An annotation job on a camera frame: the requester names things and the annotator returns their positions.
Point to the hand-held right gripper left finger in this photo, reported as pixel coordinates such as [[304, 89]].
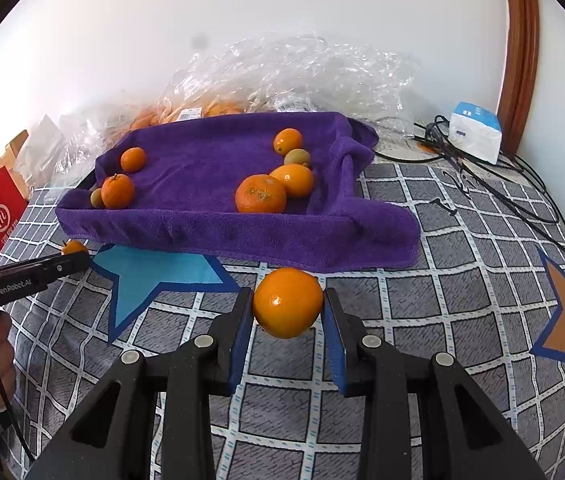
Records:
[[242, 350]]

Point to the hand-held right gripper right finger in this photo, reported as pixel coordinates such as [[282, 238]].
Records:
[[336, 355]]

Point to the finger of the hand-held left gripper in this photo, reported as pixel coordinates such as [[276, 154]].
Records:
[[67, 265]]

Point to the small orange mandarin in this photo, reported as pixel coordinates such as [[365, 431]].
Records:
[[73, 247], [117, 191]]

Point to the large orange mandarin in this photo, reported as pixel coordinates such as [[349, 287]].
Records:
[[287, 302]]

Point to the small yellow-green fruit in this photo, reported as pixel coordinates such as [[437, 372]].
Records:
[[96, 197], [297, 157]]

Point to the purple towel-covered tray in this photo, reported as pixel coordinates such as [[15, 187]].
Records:
[[202, 230]]

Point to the red paper bag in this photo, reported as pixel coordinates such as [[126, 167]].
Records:
[[5, 210]]

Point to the grey checkered bed sheet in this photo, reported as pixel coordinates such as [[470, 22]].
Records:
[[462, 285]]

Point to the small orange kumquat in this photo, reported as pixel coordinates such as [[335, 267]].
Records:
[[288, 141]]

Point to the white and blue box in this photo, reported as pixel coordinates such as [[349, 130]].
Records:
[[475, 132]]

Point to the clear bag of oranges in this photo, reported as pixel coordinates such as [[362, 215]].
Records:
[[312, 70]]

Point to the brown wooden door frame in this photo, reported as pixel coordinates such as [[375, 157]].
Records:
[[520, 60]]

